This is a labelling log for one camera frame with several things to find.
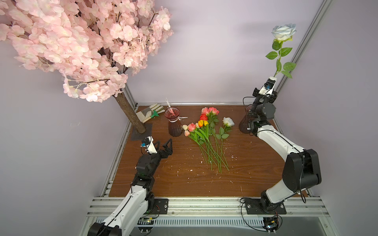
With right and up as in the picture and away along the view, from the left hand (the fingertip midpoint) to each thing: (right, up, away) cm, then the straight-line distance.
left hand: (167, 140), depth 79 cm
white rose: (+40, +9, +24) cm, 47 cm away
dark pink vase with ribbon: (+2, +6, +15) cm, 16 cm away
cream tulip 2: (+10, +1, +21) cm, 23 cm away
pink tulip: (+13, +5, +22) cm, 26 cm away
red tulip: (+22, +13, +28) cm, 38 cm away
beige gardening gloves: (-22, +16, +35) cm, 45 cm away
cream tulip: (+8, +5, +24) cm, 26 cm away
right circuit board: (+52, -39, -9) cm, 66 cm away
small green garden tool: (-16, +15, +33) cm, 40 cm away
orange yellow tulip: (+20, +8, +24) cm, 32 cm away
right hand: (+53, +30, -13) cm, 62 cm away
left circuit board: (-10, -41, -7) cm, 43 cm away
